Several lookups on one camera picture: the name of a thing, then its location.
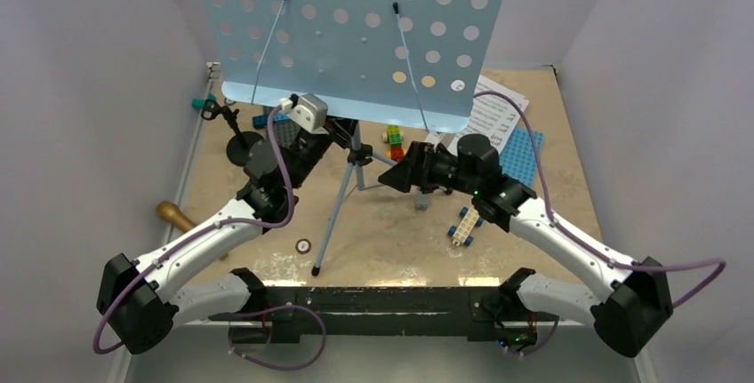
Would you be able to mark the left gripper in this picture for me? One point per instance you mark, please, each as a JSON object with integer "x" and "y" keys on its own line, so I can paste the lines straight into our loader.
{"x": 342, "y": 127}

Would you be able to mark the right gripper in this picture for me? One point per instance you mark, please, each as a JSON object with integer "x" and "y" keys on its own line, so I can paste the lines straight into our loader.
{"x": 415, "y": 169}

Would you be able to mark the black microphone stand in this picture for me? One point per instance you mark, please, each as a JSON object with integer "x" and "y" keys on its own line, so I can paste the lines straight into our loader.
{"x": 239, "y": 146}

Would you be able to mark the light blue music stand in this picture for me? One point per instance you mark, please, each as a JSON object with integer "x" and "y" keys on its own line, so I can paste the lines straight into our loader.
{"x": 413, "y": 63}

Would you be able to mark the gold microphone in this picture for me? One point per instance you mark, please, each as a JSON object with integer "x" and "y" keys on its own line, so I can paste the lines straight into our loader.
{"x": 171, "y": 213}

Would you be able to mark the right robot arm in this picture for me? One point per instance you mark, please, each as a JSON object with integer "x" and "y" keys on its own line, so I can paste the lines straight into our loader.
{"x": 626, "y": 301}

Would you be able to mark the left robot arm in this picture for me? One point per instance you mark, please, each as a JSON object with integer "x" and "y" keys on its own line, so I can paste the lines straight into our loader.
{"x": 141, "y": 300}

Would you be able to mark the red grey lego column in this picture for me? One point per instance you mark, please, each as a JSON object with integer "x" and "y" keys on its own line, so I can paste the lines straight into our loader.
{"x": 422, "y": 201}

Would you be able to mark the green red lego vehicle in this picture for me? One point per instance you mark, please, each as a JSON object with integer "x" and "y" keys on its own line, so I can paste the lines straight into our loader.
{"x": 393, "y": 137}

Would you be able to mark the dark grey lego baseplate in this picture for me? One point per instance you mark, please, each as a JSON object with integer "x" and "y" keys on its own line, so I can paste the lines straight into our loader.
{"x": 289, "y": 135}

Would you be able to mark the white lego car blue wheels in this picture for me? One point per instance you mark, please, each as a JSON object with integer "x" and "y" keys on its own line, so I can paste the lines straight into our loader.
{"x": 461, "y": 234}

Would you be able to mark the blue lego bricks strip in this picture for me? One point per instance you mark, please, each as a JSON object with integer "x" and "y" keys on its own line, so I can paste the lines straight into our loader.
{"x": 261, "y": 121}

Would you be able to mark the light blue lego baseplate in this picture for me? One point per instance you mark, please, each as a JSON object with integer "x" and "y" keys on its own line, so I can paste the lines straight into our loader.
{"x": 517, "y": 157}

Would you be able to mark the red white round sticker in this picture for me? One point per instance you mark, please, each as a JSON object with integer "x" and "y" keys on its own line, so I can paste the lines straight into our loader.
{"x": 303, "y": 246}

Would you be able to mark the teal plastic clip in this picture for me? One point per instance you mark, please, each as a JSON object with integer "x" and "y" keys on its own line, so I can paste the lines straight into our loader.
{"x": 199, "y": 103}

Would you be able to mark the black base bar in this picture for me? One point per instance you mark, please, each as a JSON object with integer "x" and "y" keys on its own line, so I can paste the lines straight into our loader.
{"x": 473, "y": 313}

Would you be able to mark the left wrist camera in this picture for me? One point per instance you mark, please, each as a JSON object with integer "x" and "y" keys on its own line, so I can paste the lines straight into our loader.
{"x": 307, "y": 111}

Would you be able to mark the left aluminium rail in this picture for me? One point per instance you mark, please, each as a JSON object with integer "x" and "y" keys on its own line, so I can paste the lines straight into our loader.
{"x": 120, "y": 364}

